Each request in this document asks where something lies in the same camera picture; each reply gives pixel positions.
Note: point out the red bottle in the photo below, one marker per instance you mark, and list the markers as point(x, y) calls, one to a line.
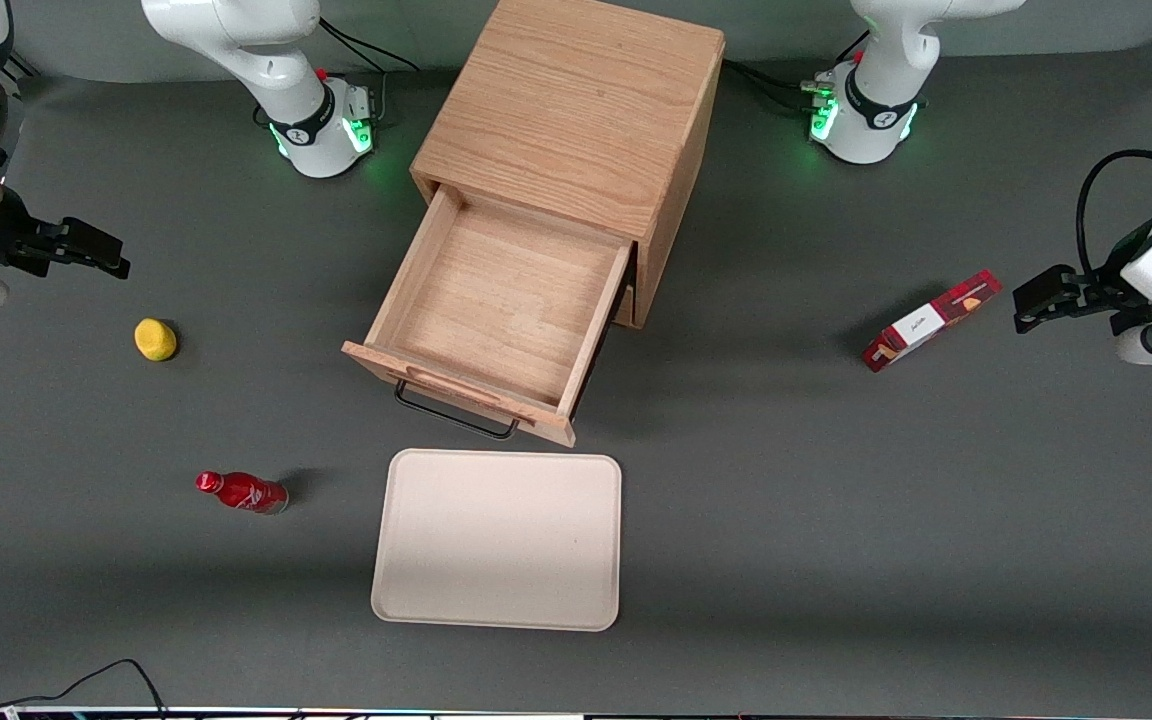
point(244, 492)

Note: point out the wooden drawer cabinet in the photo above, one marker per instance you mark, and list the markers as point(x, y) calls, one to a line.
point(576, 100)

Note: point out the beige rectangular tray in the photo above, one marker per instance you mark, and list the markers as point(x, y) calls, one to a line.
point(496, 540)

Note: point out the red tartan shortbread box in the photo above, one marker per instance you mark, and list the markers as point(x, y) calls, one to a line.
point(921, 325)

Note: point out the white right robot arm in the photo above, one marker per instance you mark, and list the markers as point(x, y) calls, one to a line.
point(266, 60)

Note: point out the yellow lemon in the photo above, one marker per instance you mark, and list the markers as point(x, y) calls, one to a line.
point(155, 340)

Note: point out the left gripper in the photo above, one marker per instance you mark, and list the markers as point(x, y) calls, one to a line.
point(1099, 292)

